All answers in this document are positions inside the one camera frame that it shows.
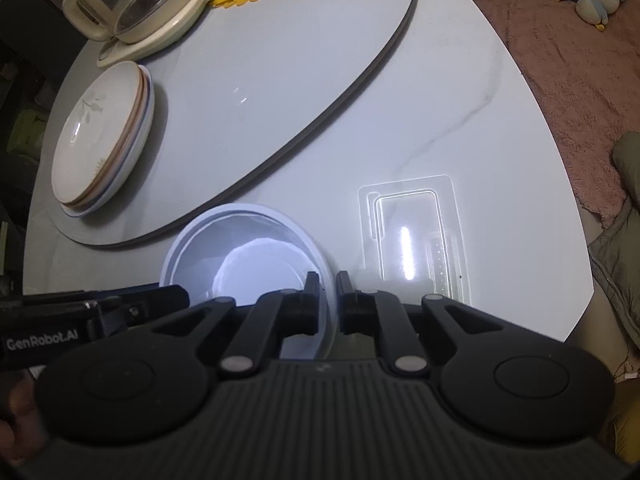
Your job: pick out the person's left hand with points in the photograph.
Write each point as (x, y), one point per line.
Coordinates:
(22, 433)

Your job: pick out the grey leaf white plate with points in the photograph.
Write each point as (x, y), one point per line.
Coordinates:
(117, 169)

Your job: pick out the green stacked stools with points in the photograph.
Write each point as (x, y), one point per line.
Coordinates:
(27, 134)

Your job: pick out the clear plastic tray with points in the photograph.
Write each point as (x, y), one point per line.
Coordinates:
(412, 242)

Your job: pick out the round grey lazy susan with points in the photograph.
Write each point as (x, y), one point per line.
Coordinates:
(241, 88)

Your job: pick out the blue plush toy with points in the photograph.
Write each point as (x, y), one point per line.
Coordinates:
(596, 12)

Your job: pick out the pink flower white plate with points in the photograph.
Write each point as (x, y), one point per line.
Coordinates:
(125, 179)

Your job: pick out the green jacket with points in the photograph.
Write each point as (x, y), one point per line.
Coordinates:
(614, 255)

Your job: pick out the light blue bowl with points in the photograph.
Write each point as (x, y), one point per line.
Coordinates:
(245, 250)

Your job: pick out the brown rimmed white plate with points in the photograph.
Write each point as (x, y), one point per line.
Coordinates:
(94, 129)

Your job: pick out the cream kettle base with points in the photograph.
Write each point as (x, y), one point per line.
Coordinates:
(115, 51)

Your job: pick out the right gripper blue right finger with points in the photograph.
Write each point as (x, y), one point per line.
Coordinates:
(355, 309)

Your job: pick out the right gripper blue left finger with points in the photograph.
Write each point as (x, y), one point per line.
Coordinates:
(299, 311)

